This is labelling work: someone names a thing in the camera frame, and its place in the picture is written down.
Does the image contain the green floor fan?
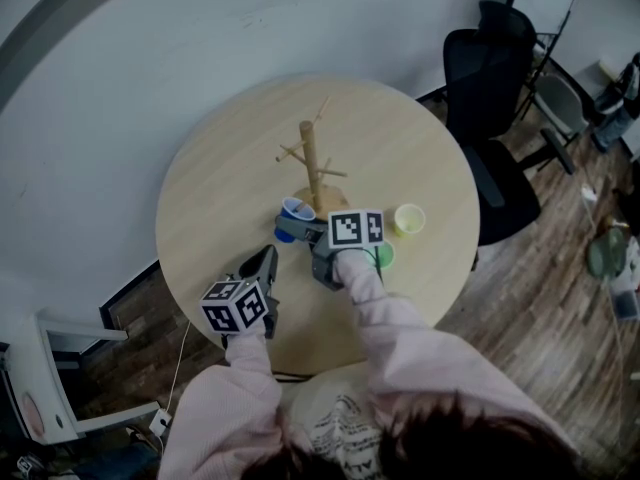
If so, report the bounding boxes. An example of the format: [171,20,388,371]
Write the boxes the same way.
[587,227,629,277]

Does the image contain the white cabinet frame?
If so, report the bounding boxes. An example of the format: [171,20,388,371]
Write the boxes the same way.
[0,312,161,444]

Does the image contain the blue plastic cup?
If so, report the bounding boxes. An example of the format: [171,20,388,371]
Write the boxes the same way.
[273,196,317,243]

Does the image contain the green plastic cup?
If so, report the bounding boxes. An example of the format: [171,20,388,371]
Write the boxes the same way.
[367,240,396,269]

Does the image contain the yellow plastic cup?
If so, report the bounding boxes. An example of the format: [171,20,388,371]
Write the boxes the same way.
[393,203,427,238]

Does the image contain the beige desk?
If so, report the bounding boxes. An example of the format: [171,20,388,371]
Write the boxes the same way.
[597,57,626,82]

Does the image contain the clear storage box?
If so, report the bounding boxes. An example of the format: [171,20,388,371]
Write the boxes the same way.
[607,237,640,324]

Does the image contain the black mesh office chair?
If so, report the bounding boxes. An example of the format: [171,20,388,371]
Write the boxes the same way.
[443,0,542,272]

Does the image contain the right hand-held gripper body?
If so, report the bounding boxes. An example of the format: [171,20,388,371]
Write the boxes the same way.
[304,209,385,292]

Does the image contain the grey shell chair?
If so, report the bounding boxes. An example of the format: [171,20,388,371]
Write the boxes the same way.
[522,70,591,175]

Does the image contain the wooden cup tree stand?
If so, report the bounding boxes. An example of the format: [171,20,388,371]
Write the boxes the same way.
[275,95,351,219]

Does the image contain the person's torso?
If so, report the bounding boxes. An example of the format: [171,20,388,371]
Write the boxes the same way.
[279,367,396,480]

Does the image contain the white cable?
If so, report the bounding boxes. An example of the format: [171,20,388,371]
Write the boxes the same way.
[162,320,191,419]

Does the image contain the person's left forearm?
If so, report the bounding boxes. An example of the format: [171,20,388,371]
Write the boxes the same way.
[219,330,281,409]

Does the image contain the person's right forearm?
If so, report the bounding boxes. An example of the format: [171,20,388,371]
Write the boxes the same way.
[333,248,441,349]

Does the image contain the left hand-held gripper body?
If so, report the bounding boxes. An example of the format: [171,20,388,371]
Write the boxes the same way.
[199,273,280,339]

